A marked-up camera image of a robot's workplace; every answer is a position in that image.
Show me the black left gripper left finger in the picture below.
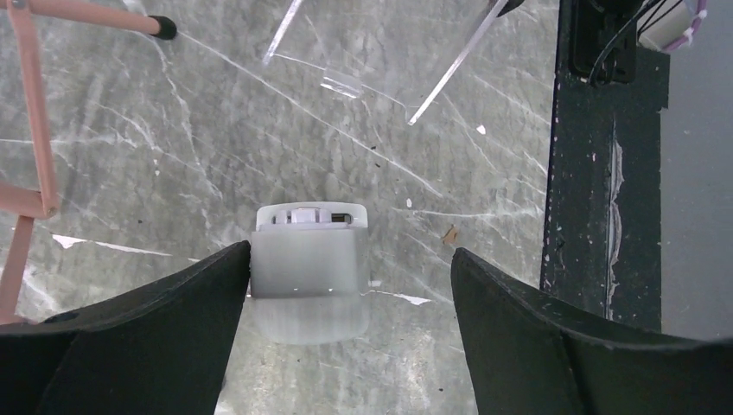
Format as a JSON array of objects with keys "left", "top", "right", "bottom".
[{"left": 1, "top": 241, "right": 251, "bottom": 414}]

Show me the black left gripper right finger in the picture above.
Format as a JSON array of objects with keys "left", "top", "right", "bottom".
[{"left": 451, "top": 248, "right": 732, "bottom": 414}]

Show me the clear plastic metronome cover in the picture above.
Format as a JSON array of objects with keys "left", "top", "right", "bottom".
[{"left": 263, "top": 0, "right": 520, "bottom": 125}]

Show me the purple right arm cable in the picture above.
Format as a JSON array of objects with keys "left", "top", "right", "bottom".
[{"left": 661, "top": 0, "right": 708, "bottom": 54}]

